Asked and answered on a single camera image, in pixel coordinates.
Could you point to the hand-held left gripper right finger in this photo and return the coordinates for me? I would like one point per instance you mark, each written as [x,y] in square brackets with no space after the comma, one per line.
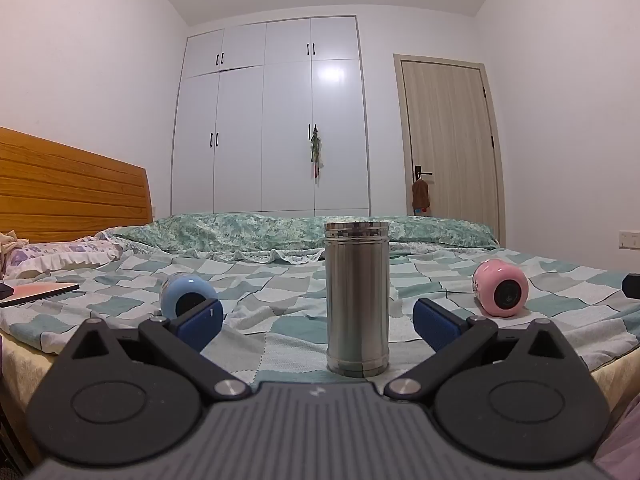
[434,324]

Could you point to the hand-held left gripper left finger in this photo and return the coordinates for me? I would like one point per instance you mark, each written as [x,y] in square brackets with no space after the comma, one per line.
[199,324]

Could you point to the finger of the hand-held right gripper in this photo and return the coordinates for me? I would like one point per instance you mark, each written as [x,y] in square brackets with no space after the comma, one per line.
[632,286]

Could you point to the stainless steel cup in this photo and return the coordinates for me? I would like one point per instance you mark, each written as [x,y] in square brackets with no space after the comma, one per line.
[357,295]

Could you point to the blue cup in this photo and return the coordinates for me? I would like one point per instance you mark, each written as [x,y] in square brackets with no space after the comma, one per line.
[176,296]

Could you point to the pink cup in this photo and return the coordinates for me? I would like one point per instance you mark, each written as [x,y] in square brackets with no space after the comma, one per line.
[492,287]

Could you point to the green checkered blanket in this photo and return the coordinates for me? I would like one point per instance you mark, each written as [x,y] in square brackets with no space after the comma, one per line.
[280,305]

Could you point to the green floral quilt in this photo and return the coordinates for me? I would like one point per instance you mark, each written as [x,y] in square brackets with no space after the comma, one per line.
[240,232]

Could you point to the brown hanging cloth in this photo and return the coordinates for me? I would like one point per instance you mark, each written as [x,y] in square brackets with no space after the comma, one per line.
[421,195]

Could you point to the purple floral pillow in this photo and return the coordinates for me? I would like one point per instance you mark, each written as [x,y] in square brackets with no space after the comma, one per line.
[65,255]

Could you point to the purple cloth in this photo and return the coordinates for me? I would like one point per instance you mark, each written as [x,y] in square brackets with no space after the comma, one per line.
[622,440]

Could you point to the pink flat notebook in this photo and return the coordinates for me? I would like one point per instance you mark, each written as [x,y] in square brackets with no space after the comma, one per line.
[42,291]

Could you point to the beige bed sheet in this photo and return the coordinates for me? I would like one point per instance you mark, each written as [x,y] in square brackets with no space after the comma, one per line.
[22,380]

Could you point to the wooden headboard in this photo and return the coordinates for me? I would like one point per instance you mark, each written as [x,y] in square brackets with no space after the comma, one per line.
[65,190]

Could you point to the light wooden door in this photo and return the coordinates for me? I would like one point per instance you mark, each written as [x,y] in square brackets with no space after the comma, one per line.
[447,130]

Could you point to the white wardrobe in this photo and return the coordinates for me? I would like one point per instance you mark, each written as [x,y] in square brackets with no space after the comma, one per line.
[250,135]

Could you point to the small black device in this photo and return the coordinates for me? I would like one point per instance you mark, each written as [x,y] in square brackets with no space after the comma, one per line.
[6,290]

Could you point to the beige crumpled cloth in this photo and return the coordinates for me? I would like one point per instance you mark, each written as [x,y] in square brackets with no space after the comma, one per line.
[10,247]

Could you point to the hanging green ornament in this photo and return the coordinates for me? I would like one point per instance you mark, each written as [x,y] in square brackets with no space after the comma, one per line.
[316,152]

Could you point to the wall socket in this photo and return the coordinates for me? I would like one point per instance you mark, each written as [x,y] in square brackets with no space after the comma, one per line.
[630,239]

